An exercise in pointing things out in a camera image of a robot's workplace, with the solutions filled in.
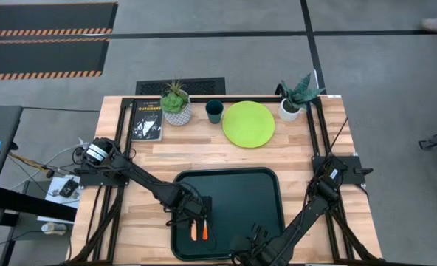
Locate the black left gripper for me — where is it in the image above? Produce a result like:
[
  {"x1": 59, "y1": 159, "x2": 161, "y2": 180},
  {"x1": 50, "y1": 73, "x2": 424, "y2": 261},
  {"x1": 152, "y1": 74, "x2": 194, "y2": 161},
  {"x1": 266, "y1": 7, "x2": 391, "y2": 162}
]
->
[{"x1": 173, "y1": 184, "x2": 213, "y2": 233}]

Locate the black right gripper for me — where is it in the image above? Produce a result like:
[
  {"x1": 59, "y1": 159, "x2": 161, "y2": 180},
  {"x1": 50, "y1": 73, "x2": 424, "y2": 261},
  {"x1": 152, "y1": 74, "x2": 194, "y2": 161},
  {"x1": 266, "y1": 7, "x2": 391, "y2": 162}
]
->
[{"x1": 231, "y1": 222, "x2": 279, "y2": 266}]

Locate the lime green plate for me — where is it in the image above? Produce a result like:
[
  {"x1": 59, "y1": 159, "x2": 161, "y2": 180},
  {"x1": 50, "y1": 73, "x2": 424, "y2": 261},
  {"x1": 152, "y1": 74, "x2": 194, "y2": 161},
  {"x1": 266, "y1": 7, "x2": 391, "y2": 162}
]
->
[{"x1": 221, "y1": 100, "x2": 276, "y2": 149}]

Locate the dark teal plastic cup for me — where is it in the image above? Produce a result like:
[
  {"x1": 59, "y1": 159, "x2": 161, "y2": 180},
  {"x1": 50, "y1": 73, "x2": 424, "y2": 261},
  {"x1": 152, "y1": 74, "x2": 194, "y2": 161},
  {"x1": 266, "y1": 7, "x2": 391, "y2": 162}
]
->
[{"x1": 205, "y1": 100, "x2": 224, "y2": 125}]

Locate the dark green plastic tray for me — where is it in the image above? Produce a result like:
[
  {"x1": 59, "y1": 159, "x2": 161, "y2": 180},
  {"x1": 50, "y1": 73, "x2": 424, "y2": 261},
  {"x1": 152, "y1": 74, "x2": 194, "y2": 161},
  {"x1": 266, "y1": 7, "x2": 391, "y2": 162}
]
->
[{"x1": 170, "y1": 167, "x2": 286, "y2": 262}]

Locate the white triangle-pattern planter pot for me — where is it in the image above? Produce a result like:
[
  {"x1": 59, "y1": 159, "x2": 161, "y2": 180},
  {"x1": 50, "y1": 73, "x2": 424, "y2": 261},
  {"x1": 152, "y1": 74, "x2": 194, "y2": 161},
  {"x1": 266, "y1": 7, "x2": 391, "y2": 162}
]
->
[{"x1": 162, "y1": 101, "x2": 193, "y2": 127}]

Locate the black paperback book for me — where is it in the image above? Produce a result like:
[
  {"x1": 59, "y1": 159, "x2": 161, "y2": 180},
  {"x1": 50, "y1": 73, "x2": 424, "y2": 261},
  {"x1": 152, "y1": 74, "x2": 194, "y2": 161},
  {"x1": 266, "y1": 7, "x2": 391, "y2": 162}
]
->
[{"x1": 130, "y1": 99, "x2": 165, "y2": 143}]

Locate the plain white plant pot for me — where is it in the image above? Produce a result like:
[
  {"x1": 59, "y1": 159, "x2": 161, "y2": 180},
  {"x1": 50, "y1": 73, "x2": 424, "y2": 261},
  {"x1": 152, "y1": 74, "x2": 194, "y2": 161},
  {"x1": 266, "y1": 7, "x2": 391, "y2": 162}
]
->
[{"x1": 278, "y1": 98, "x2": 303, "y2": 123}]

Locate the green succulent plant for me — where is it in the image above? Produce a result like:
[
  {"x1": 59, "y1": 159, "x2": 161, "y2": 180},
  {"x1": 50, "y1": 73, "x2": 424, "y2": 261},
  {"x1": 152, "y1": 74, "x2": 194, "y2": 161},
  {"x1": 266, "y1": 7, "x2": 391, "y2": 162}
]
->
[{"x1": 159, "y1": 80, "x2": 190, "y2": 114}]

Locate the small black device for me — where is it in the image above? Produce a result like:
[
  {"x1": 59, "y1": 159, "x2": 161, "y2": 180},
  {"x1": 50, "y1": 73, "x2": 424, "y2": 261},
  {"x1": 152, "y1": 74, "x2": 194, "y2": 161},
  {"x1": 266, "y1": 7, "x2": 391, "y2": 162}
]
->
[{"x1": 58, "y1": 178, "x2": 80, "y2": 198}]

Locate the black floor grille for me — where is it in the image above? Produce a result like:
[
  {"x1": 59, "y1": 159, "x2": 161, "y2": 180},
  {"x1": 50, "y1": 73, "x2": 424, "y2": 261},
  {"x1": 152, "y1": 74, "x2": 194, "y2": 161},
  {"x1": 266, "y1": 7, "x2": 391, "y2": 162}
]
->
[{"x1": 135, "y1": 77, "x2": 227, "y2": 96}]

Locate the clear plastic bottle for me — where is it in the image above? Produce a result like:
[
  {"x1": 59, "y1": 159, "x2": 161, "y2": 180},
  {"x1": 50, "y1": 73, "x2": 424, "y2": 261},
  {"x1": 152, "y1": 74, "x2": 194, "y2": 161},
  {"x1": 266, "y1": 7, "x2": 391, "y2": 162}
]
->
[{"x1": 41, "y1": 222, "x2": 68, "y2": 236}]

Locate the white paper sheet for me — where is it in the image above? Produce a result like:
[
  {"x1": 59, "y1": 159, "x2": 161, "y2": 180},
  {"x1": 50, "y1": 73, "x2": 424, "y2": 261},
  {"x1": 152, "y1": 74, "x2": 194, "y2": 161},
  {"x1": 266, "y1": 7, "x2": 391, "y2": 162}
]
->
[{"x1": 37, "y1": 175, "x2": 82, "y2": 225}]

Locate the green snake plant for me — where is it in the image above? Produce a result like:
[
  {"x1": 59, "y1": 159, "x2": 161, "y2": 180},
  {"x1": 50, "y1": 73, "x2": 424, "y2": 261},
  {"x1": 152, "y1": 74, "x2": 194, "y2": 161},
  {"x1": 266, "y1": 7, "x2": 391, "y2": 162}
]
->
[{"x1": 280, "y1": 72, "x2": 326, "y2": 111}]

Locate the black orange-striped floor mat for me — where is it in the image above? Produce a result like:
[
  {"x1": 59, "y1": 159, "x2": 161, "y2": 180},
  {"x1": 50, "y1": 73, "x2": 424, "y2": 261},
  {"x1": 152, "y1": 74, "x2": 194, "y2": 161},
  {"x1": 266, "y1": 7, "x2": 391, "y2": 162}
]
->
[
  {"x1": 0, "y1": 1, "x2": 119, "y2": 38},
  {"x1": 0, "y1": 38, "x2": 111, "y2": 81}
]

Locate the person's shoe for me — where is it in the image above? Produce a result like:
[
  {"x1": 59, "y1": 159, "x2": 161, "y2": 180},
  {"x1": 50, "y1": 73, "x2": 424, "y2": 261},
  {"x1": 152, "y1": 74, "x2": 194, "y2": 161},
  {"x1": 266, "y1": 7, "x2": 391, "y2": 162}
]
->
[{"x1": 421, "y1": 16, "x2": 437, "y2": 33}]

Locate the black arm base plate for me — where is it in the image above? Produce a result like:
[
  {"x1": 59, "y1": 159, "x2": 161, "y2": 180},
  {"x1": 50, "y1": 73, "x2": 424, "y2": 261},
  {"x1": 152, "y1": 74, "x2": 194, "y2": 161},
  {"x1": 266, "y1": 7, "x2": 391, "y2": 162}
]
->
[
  {"x1": 312, "y1": 154, "x2": 374, "y2": 185},
  {"x1": 78, "y1": 168, "x2": 130, "y2": 187}
]

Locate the black aluminium table frame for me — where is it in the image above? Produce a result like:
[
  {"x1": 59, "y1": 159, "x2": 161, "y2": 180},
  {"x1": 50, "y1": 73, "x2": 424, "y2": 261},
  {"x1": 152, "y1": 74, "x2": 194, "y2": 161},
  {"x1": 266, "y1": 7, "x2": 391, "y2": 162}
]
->
[{"x1": 66, "y1": 94, "x2": 385, "y2": 266}]

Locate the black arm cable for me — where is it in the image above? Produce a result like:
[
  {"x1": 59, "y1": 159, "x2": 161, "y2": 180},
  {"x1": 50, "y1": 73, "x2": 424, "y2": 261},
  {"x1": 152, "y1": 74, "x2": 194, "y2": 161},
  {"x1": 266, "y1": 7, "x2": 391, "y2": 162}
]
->
[{"x1": 328, "y1": 117, "x2": 348, "y2": 158}]

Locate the white cable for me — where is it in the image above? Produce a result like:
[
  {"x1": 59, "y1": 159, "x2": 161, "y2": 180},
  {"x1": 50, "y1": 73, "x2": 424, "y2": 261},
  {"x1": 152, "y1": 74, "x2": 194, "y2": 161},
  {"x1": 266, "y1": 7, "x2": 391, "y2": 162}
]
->
[{"x1": 10, "y1": 142, "x2": 90, "y2": 190}]

